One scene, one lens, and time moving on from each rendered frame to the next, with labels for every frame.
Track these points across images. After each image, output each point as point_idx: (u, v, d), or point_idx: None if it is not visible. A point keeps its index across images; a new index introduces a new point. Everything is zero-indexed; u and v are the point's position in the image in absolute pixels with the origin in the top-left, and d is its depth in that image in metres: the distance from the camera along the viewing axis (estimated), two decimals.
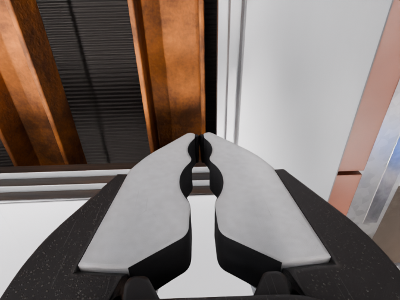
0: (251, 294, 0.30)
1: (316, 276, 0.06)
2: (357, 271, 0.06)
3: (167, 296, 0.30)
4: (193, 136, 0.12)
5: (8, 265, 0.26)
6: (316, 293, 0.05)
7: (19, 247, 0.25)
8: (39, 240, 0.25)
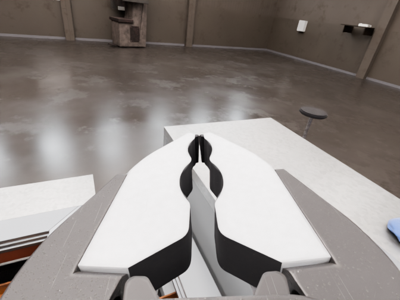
0: None
1: (316, 276, 0.06)
2: (357, 271, 0.06)
3: None
4: (193, 136, 0.12)
5: None
6: (316, 293, 0.05)
7: None
8: None
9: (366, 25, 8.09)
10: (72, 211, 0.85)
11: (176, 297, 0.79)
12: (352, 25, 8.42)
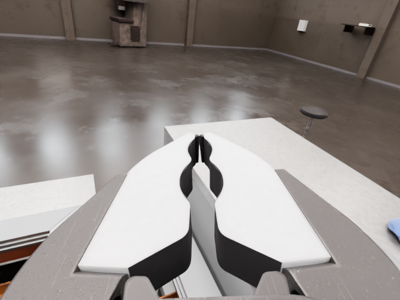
0: None
1: (316, 276, 0.06)
2: (357, 271, 0.06)
3: None
4: (193, 136, 0.12)
5: None
6: (316, 293, 0.05)
7: None
8: None
9: (367, 25, 8.08)
10: (72, 211, 0.85)
11: (177, 297, 0.79)
12: (352, 24, 8.41)
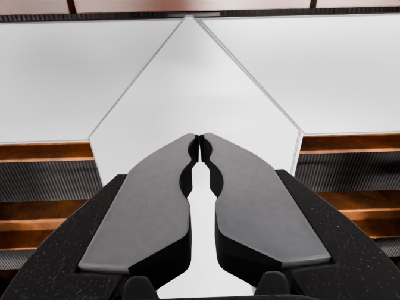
0: (284, 128, 0.20)
1: (316, 276, 0.06)
2: (357, 271, 0.06)
3: None
4: (193, 136, 0.12)
5: None
6: (316, 293, 0.05)
7: (179, 294, 0.33)
8: (171, 284, 0.32)
9: None
10: None
11: None
12: None
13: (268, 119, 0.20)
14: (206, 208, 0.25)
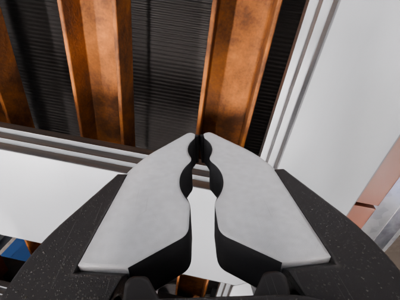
0: (238, 281, 0.36)
1: (316, 276, 0.06)
2: (357, 271, 0.06)
3: None
4: (193, 136, 0.12)
5: (55, 209, 0.33)
6: (316, 293, 0.05)
7: (68, 197, 0.32)
8: (85, 196, 0.31)
9: None
10: None
11: None
12: None
13: None
14: None
